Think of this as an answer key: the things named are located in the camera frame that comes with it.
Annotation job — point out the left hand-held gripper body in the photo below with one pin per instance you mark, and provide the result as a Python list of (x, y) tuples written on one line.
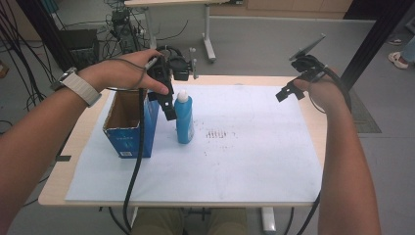
[(179, 68)]

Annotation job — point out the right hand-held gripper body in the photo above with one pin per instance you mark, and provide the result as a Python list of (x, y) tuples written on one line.
[(308, 63)]

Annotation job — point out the blue bottle with white cap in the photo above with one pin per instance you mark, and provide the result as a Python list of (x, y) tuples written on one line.
[(184, 120)]

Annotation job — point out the blue cardboard box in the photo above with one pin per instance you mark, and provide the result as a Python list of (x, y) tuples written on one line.
[(130, 137)]

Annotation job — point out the person's right hand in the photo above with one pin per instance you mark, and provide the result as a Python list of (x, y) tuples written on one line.
[(326, 93)]

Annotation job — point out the person's left hand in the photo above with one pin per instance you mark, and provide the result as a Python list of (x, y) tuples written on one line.
[(117, 73)]

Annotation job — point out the white desk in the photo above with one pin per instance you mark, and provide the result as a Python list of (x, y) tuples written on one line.
[(208, 36)]

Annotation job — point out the device on tripod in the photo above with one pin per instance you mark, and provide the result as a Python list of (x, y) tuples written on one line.
[(124, 31)]

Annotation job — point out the dark floor mat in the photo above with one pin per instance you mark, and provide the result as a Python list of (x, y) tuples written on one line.
[(365, 114)]

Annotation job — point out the wristwatch with beige band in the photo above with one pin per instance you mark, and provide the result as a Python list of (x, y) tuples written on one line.
[(81, 86)]

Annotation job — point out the white paper sheet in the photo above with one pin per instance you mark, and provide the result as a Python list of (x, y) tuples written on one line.
[(248, 163)]

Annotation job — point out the black computer case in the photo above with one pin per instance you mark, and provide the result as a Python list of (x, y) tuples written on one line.
[(81, 45)]

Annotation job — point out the white table leg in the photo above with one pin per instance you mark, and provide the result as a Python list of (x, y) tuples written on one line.
[(268, 220)]

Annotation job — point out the light wooden table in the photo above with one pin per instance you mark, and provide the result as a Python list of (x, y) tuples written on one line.
[(58, 186)]

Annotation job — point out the black frame post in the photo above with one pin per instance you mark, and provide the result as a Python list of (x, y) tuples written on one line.
[(372, 42), (42, 32)]

